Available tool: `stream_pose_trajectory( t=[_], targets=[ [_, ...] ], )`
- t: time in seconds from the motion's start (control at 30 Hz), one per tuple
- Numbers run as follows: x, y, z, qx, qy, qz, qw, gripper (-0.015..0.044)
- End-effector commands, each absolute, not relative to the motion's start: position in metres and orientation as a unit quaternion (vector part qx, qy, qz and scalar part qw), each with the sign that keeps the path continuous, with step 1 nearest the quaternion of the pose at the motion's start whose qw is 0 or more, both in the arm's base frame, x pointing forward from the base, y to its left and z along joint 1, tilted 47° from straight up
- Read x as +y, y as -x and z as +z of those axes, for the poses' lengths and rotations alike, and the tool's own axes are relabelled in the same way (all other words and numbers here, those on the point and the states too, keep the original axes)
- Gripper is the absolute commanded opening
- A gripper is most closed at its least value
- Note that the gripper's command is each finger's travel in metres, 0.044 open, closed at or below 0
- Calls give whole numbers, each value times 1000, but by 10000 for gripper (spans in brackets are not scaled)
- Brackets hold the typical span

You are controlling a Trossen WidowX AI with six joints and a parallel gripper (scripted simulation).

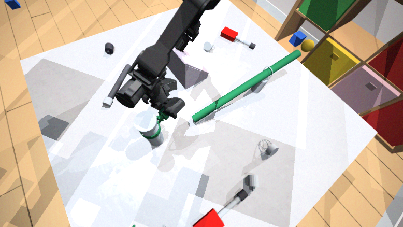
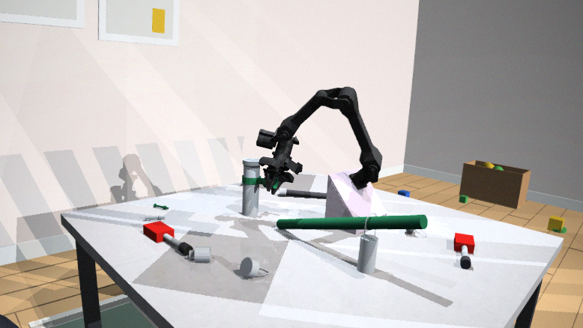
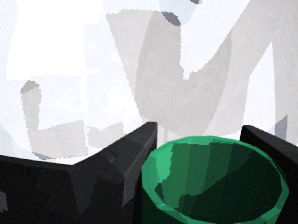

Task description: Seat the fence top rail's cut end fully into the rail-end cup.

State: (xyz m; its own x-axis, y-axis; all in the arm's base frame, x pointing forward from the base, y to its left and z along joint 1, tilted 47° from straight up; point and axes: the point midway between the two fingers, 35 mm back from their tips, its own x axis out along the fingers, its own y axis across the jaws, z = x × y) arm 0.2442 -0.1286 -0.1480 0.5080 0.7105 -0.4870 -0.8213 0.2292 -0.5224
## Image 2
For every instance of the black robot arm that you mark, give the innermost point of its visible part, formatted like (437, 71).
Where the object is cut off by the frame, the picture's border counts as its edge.
(347, 103)

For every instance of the green cup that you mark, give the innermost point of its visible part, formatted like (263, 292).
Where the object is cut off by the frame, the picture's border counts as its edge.
(258, 180)

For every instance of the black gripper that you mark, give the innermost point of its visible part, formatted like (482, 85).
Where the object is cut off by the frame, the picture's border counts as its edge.
(274, 170)

